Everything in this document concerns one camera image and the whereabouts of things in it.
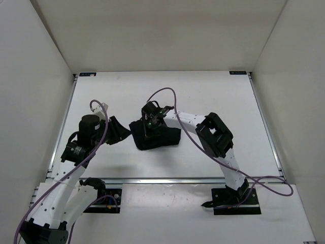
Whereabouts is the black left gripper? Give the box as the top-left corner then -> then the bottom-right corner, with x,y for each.
94,112 -> 134,143

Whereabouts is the blue corner label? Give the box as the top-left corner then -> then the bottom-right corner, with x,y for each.
79,72 -> 96,77
229,71 -> 247,75

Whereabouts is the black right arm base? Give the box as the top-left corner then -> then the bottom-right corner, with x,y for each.
201,188 -> 262,216

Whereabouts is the blue right corner label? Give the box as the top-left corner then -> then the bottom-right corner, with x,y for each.
229,71 -> 247,75

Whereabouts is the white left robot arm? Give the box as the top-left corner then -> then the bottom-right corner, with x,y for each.
19,114 -> 131,243

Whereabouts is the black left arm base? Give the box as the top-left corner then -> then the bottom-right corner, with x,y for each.
79,177 -> 122,214

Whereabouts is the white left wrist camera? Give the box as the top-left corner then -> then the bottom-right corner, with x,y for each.
91,103 -> 109,120

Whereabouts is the blue left corner label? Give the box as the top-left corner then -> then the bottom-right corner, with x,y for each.
79,72 -> 96,77

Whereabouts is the black pleated skirt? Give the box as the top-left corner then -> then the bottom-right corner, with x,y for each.
129,119 -> 181,150

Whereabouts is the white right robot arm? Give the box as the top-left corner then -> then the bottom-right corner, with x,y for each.
141,101 -> 248,204

